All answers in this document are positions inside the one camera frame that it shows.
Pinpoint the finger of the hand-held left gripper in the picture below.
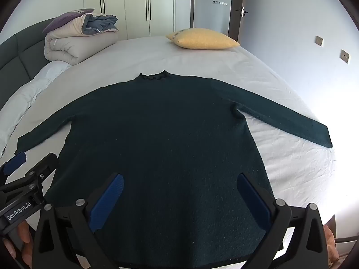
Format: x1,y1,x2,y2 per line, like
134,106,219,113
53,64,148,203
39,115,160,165
21,153,59,192
0,151,28,181

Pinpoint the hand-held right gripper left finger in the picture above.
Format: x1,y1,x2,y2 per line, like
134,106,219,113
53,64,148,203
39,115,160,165
32,173,125,269

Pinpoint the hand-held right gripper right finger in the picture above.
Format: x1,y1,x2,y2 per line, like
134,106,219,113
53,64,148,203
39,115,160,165
237,173,328,269

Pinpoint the dark green sweater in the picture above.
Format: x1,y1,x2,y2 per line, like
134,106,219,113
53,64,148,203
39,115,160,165
17,71,333,269

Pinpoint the person's left hand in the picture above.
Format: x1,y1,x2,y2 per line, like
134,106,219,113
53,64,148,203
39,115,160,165
3,221,37,267

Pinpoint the white pillow by headboard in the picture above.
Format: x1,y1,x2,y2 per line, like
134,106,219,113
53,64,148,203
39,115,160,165
0,60,72,157

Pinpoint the brown wooden furniture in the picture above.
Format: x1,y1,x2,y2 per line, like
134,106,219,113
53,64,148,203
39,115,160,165
323,215,357,264

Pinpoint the dark green padded headboard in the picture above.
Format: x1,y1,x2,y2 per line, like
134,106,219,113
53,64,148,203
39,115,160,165
0,17,61,110

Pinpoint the folded beige duvet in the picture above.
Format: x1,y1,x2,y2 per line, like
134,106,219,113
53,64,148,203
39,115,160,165
44,13,120,66

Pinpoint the bed with white sheet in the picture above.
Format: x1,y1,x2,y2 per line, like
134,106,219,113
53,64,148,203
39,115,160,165
0,35,337,269

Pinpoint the purple pillow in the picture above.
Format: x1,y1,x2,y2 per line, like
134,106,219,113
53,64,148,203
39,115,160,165
43,8,95,33

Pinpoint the blue-grey blanket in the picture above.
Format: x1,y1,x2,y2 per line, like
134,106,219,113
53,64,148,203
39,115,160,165
81,13,119,36

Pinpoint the yellow pillow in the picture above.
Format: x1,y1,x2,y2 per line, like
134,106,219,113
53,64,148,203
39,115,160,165
165,28,241,50

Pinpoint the cream wardrobe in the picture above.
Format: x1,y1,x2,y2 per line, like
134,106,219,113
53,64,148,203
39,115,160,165
83,0,193,40

